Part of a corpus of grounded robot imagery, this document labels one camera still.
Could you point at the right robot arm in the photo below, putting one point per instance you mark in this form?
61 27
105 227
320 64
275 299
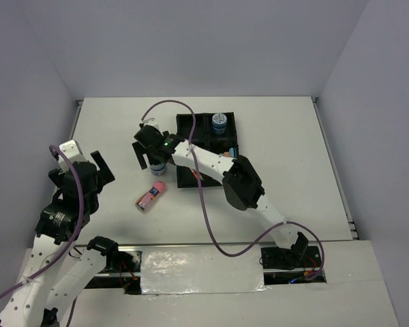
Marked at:
242 185

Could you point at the black four-compartment organizer tray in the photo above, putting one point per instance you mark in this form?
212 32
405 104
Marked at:
204 137

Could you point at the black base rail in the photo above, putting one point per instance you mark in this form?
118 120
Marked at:
280 267

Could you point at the pink-capped marker bottle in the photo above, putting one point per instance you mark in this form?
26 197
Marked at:
145 202

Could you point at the blue-lidded jar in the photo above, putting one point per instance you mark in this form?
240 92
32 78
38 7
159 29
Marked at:
219 122
158 169

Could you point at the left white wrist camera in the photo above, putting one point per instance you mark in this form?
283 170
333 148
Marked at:
72 150

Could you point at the silver tape sheet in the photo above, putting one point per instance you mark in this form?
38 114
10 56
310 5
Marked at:
199 270

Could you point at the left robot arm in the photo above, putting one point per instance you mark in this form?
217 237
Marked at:
41 297

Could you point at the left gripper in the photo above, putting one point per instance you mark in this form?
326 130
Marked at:
105 174

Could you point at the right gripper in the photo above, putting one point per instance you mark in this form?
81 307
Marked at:
140 150

